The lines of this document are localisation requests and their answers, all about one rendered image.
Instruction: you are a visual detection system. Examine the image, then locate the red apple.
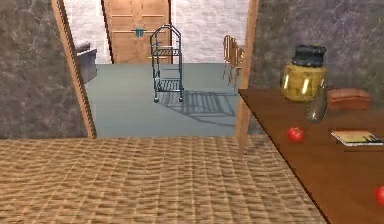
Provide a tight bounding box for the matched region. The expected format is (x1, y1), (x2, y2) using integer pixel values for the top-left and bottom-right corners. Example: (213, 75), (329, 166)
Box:
(373, 185), (384, 207)

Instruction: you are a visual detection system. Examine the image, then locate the dark metal wheeled cart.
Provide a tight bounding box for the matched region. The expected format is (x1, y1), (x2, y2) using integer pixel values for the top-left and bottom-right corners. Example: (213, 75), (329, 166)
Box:
(149, 23), (185, 104)

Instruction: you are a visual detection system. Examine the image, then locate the brown wooden chair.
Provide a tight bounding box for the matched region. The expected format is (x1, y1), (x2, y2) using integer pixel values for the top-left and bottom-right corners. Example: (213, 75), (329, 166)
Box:
(222, 34), (246, 91)

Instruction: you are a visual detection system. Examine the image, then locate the brown wooden room door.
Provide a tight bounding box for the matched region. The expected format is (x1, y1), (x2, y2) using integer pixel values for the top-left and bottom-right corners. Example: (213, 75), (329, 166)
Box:
(101, 0), (174, 65)

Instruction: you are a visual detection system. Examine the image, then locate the red tomato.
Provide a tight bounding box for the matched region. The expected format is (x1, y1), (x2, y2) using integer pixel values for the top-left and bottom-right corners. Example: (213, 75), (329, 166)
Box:
(286, 126), (305, 144)

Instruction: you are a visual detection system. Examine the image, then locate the yellow jar with black lid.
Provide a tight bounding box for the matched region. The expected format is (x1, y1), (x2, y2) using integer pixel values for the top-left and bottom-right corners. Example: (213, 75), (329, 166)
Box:
(280, 44), (328, 103)

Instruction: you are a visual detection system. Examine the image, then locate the dark grey oval object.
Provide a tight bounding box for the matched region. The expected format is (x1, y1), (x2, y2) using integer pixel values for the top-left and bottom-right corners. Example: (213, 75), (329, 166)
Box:
(305, 83), (329, 125)

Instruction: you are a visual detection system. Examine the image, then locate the brown wooden table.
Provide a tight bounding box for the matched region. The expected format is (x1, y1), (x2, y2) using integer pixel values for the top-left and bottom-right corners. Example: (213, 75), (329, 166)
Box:
(237, 87), (384, 224)

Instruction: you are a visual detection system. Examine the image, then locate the brown bread loaf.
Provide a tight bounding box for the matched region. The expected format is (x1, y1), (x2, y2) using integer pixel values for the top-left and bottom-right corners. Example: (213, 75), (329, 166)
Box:
(326, 87), (372, 111)

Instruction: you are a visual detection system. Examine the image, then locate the teal door handle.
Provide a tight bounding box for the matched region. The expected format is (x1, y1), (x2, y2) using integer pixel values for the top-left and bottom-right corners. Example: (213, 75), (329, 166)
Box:
(131, 27), (147, 38)

